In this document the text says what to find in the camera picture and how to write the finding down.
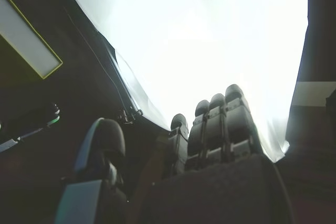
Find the yellow rectangular box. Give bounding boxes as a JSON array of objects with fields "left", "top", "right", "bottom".
[{"left": 0, "top": 0, "right": 64, "bottom": 80}]

